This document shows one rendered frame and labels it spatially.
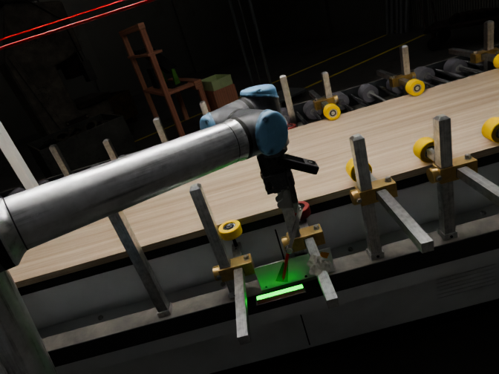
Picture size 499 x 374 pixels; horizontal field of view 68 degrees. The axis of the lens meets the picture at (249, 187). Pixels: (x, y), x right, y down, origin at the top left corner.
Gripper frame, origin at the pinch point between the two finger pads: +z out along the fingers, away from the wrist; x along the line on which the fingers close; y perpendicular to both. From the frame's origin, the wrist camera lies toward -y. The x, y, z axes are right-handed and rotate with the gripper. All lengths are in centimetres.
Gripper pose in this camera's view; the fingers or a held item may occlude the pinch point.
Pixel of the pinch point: (297, 208)
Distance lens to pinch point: 109.8
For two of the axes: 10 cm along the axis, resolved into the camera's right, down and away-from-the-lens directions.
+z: 2.7, 8.6, 4.3
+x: 0.7, 4.3, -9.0
